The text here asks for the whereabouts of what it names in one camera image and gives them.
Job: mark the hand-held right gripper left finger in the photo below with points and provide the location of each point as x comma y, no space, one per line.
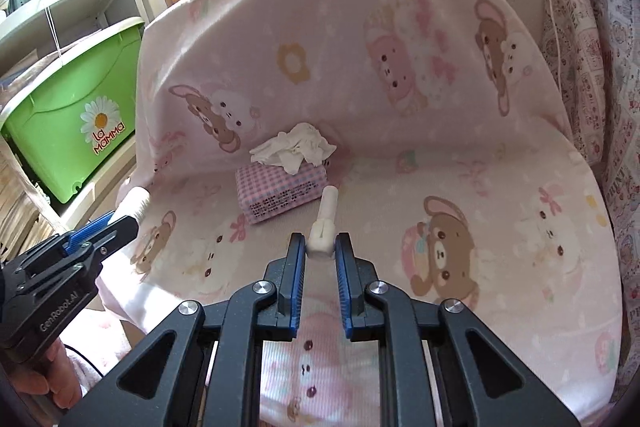
297,287

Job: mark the white clothespin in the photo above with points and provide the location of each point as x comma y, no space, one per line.
322,237

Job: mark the pink bear printed blanket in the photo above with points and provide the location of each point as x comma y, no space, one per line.
350,82

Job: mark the white patterned quilt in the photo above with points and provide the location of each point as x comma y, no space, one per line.
600,57

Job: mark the white ribbed cylinder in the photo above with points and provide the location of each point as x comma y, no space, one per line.
134,202

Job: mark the pink checked tissue pack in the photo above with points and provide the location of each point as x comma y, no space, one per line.
280,192

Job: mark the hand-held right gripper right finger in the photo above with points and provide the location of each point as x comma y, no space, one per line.
342,287

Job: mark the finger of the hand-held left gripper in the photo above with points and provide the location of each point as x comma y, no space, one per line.
87,232
117,234

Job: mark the crumpled white tissue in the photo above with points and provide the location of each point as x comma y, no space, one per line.
300,147

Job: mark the person's left hand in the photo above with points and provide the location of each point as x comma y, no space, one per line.
35,374

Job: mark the pink fleece cloth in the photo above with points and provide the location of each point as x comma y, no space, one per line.
115,337

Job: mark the green plastic storage box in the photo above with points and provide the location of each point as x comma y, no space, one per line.
55,107

